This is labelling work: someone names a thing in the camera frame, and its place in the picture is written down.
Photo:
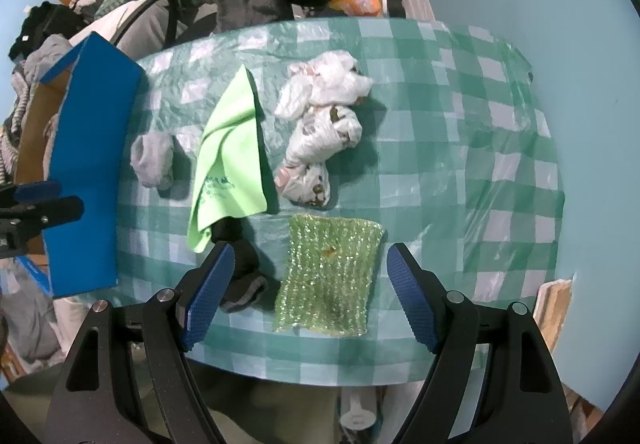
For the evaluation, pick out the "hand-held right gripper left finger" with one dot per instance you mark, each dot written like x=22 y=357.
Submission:
x=210 y=296

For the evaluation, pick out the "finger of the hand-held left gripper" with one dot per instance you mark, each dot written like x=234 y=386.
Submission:
x=37 y=190
x=60 y=213

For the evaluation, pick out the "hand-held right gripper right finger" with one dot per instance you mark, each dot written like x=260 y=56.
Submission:
x=412 y=299

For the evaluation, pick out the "black sock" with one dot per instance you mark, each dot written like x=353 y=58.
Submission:
x=245 y=274

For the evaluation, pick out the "blue cardboard box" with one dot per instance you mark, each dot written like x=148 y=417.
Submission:
x=85 y=149

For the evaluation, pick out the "green sparkly knitted cloth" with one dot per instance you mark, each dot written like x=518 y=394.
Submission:
x=330 y=274

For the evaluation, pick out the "grey sock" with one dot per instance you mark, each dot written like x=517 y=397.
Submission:
x=152 y=161

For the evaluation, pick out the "light green cloth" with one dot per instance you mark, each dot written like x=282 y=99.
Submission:
x=225 y=164

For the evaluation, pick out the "white patterned cloth bundle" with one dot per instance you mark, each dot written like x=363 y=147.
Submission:
x=320 y=139

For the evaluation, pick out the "white plastic bag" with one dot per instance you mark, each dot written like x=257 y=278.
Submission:
x=330 y=74

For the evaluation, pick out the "striped grey sweater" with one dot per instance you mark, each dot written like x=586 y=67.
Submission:
x=15 y=124

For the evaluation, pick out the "grey hoodie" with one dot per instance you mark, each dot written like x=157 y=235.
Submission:
x=30 y=324

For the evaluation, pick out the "white plastic bottle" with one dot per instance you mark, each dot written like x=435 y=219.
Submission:
x=357 y=409

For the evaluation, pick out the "grey padded jacket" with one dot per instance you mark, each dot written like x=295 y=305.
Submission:
x=47 y=56

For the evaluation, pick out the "green checkered tablecloth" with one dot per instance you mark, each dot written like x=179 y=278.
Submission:
x=450 y=149

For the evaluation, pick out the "black garment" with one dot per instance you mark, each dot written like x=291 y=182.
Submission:
x=45 y=24

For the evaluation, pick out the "beige blanket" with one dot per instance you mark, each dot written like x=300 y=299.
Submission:
x=135 y=21

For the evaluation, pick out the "orange bag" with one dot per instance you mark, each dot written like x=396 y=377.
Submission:
x=355 y=1

